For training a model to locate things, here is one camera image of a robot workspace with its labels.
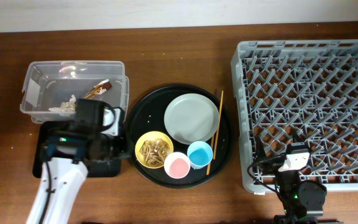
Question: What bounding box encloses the yellow bowl with food scraps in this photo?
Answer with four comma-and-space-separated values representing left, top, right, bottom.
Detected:
135, 131, 173, 169

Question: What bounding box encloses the white tissue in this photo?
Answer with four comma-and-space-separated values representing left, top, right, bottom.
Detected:
48, 95, 76, 116

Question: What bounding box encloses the brown gold coffee wrapper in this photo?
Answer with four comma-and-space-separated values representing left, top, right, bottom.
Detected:
85, 79, 112, 100

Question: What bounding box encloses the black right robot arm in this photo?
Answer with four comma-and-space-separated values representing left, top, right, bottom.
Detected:
254, 134, 327, 224

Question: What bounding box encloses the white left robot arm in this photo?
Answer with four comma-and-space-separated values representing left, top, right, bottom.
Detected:
26, 121, 134, 223

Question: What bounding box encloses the grey dishwasher rack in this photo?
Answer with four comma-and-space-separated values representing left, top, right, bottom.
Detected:
231, 39, 358, 194

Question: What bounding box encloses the black rectangular tray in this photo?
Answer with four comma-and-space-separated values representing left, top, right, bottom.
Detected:
32, 121, 122, 178

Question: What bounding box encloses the long wooden chopstick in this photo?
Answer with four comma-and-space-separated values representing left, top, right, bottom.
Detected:
213, 90, 224, 160

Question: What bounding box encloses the short wooden chopstick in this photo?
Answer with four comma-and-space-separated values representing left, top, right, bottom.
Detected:
206, 135, 215, 175

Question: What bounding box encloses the blue cup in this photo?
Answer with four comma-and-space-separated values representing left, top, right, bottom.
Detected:
186, 141, 210, 170

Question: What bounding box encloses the pink cup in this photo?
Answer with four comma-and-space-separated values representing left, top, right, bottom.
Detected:
164, 152, 191, 179

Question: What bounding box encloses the round black serving tray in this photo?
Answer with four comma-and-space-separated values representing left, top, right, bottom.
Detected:
126, 84, 234, 189

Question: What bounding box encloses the pale green plate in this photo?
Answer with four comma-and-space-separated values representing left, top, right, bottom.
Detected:
163, 93, 219, 145

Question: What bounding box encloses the clear plastic bin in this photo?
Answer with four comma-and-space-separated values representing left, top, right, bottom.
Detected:
20, 60, 129, 123

